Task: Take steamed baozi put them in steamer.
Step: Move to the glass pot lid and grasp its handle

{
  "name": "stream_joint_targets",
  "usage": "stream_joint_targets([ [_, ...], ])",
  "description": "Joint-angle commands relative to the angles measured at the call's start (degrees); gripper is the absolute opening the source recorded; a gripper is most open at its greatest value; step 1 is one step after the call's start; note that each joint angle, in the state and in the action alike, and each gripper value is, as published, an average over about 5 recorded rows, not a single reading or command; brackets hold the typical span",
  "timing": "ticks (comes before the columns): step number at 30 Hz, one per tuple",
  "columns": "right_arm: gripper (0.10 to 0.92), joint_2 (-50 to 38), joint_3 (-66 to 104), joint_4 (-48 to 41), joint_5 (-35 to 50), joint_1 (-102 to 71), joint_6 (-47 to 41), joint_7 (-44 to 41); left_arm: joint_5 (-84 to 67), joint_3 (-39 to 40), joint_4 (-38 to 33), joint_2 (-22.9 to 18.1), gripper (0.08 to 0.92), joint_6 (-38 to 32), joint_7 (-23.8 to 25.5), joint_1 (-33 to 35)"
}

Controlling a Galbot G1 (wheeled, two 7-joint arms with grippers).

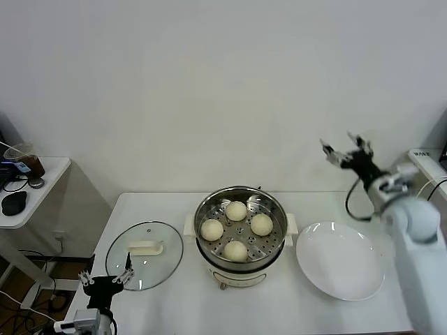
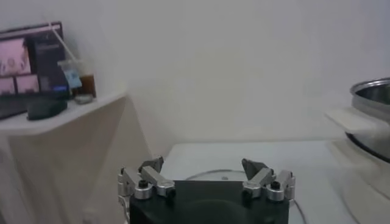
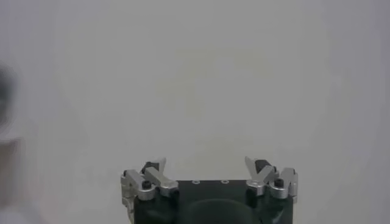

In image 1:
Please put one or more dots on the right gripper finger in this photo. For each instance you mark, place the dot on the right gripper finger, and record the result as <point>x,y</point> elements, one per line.
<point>335,156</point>
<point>363,143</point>

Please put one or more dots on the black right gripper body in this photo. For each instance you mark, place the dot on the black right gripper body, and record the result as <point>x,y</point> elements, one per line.
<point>363,164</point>

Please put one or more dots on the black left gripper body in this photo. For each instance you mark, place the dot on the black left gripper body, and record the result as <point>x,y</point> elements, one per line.
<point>103,288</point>

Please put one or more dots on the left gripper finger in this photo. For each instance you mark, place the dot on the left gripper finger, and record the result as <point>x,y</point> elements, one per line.
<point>126,275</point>
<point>85,279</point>

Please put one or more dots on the white steamed baozi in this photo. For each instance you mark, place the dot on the white steamed baozi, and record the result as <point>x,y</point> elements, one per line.
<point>211,229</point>
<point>262,224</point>
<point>235,251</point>
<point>236,211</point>

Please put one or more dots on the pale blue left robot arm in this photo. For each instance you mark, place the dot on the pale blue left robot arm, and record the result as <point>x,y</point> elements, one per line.
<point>106,324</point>

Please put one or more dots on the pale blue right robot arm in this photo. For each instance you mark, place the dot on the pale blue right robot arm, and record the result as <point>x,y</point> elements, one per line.
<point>419,223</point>

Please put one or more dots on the stainless steel steamer basket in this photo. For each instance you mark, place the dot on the stainless steel steamer basket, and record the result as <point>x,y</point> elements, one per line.
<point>209,209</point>

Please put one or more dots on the white side table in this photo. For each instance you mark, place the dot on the white side table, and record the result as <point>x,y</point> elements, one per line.
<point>52,167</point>
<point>433,165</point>

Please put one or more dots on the white round plate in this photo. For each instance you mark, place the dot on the white round plate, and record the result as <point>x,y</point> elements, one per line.
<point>338,261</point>

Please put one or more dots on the black computer mouse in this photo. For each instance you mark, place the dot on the black computer mouse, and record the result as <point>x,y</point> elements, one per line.
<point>13,204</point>

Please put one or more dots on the grey round disc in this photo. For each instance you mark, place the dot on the grey round disc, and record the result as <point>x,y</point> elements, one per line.
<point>36,183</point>

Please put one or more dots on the cream electric cooker base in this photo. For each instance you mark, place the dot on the cream electric cooker base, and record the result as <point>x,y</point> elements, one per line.
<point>237,279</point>

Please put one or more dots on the plastic cup of iced coffee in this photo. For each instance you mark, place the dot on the plastic cup of iced coffee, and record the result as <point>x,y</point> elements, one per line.
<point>34,165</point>

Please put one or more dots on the dark device with purple light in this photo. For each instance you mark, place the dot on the dark device with purple light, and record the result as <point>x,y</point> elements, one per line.
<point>6,171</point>

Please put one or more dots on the clear drinking straw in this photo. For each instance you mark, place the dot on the clear drinking straw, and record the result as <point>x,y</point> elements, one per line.
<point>7,146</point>

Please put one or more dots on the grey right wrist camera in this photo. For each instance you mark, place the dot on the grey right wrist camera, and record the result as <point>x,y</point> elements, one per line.
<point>398,178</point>

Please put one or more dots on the white wall outlet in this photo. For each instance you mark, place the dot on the white wall outlet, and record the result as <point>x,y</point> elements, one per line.
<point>60,236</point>

